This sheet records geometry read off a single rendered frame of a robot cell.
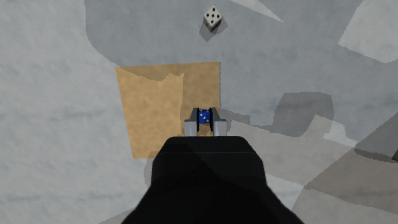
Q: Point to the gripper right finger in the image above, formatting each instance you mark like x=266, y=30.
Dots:
x=217, y=125

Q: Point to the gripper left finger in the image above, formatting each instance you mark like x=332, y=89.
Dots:
x=191, y=126

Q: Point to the tan mat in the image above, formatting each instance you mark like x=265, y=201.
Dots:
x=157, y=99

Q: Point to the blue die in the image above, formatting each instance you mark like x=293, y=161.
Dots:
x=204, y=116

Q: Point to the white die with black pips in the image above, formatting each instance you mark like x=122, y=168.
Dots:
x=212, y=18

